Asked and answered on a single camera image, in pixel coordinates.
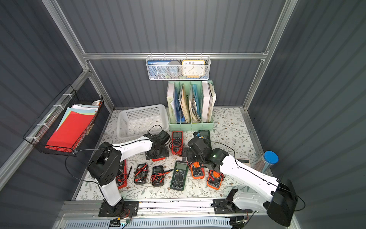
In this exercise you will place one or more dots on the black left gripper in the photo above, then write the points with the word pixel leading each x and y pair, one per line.
pixel 157 153

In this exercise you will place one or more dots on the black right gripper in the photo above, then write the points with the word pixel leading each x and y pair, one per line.
pixel 190 154

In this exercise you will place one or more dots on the red multimeter with leads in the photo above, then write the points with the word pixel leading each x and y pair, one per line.
pixel 176 145

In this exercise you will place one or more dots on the orange multimeter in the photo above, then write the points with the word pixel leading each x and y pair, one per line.
pixel 215 179
pixel 197 170

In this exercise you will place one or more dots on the green multimeter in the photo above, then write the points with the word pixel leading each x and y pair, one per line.
pixel 204 135
pixel 179 176

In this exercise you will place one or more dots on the white plastic basket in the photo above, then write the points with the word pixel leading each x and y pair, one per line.
pixel 139 121

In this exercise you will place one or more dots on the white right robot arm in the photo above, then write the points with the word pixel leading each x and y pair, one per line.
pixel 276 197

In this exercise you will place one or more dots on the red multimeter near left arm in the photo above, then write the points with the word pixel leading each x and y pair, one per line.
pixel 122 175

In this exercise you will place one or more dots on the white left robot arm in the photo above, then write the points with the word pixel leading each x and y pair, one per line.
pixel 105 162

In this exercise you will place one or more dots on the small black multimeter right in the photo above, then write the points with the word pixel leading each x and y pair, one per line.
pixel 158 176

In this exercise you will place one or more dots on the small black multimeter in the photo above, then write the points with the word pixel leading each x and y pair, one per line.
pixel 140 174
pixel 158 176

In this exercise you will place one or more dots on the small black multimeter left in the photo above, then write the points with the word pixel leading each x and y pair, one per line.
pixel 140 174

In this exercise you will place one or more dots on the blue box in basket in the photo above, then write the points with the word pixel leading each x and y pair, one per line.
pixel 157 69

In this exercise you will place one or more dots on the green file organizer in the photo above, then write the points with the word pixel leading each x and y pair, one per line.
pixel 190 105

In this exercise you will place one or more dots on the pink calculator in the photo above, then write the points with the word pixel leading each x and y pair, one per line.
pixel 244 161

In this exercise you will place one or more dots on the blue lid jar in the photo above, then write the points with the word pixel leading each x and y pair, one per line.
pixel 268 159

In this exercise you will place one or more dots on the yellow alarm clock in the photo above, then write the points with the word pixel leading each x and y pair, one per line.
pixel 193 68

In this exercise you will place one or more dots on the grey tape roll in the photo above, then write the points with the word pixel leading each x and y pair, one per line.
pixel 174 69

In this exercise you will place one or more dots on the red paper folder stack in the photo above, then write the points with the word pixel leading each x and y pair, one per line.
pixel 69 133

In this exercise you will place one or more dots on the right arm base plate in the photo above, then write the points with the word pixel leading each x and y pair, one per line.
pixel 227 206

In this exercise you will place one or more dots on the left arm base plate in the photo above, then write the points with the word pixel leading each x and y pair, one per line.
pixel 122 209

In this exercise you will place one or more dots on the white perforated cable duct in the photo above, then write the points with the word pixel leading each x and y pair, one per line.
pixel 161 223

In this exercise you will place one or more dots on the white wire wall basket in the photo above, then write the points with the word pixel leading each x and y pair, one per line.
pixel 180 58

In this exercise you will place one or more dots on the black wire wall basket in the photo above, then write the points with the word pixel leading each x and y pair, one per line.
pixel 44 128

